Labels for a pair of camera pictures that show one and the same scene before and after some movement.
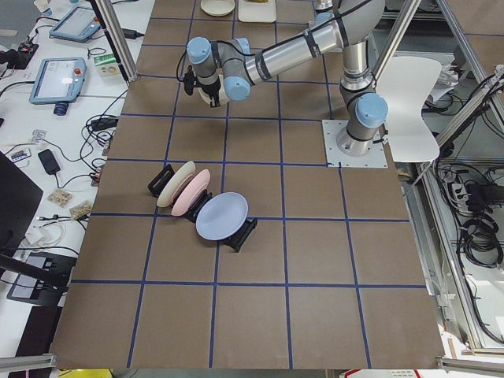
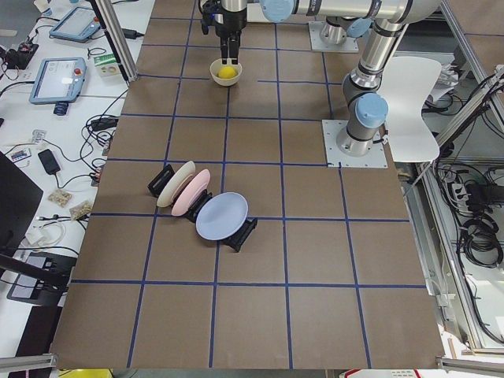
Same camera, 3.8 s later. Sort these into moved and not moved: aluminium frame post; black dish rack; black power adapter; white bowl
Moved: white bowl
Not moved: black power adapter; aluminium frame post; black dish rack
